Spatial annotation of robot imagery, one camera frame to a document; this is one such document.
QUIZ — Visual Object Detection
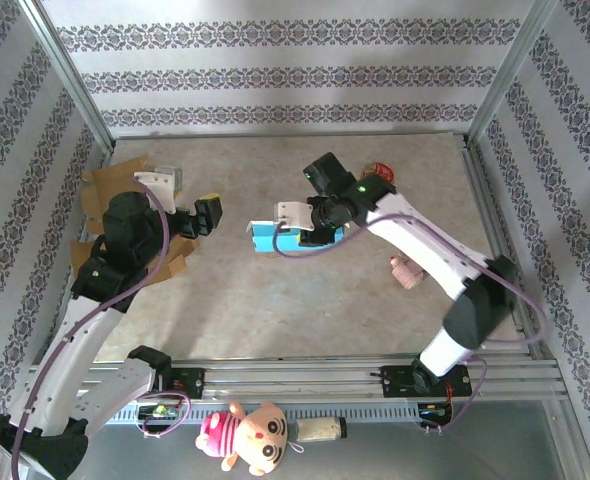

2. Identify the brown cardboard box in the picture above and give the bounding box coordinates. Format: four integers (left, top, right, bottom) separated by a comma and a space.
69, 154, 201, 286

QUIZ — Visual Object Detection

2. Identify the white and blue paper box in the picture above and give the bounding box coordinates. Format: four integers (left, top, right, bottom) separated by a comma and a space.
246, 218, 349, 255

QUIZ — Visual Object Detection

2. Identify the round red gold tin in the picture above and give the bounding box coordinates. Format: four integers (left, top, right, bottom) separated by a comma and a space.
360, 160, 396, 184

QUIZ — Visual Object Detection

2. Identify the small pink plush toy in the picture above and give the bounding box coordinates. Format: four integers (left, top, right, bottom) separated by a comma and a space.
389, 252, 429, 291

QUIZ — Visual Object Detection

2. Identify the small circuit board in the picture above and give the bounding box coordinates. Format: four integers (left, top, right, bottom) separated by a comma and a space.
418, 402, 454, 420
137, 403, 181, 420

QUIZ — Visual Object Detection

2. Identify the plush doll with pink stripes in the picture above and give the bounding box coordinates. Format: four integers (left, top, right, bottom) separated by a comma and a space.
194, 399, 306, 477

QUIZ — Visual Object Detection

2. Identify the small beige cylinder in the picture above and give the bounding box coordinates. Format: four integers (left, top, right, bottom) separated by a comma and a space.
294, 415, 349, 444

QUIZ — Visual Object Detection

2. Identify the grey metal shelf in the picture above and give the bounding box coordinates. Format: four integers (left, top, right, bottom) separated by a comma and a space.
4, 399, 590, 480

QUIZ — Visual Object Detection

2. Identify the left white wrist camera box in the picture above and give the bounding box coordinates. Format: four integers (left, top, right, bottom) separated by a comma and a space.
133, 164, 184, 215

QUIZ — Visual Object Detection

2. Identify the aluminium side rail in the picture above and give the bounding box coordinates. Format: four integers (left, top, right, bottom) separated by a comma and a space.
43, 149, 115, 366
460, 139, 556, 362

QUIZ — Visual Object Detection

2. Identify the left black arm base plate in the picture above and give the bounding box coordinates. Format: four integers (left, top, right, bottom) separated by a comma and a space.
162, 367, 206, 401

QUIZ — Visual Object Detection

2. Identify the aluminium frame post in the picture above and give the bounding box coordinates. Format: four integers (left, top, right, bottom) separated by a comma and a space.
17, 0, 117, 157
463, 0, 560, 149

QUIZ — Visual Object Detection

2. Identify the aluminium front mounting rail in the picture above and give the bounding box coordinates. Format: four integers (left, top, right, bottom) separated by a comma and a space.
20, 354, 570, 402

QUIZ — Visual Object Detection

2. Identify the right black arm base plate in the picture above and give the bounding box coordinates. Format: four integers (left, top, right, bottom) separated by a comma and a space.
382, 365, 474, 400

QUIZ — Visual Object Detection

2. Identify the grey slotted cable duct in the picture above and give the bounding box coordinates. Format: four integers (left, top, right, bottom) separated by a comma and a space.
109, 402, 456, 426

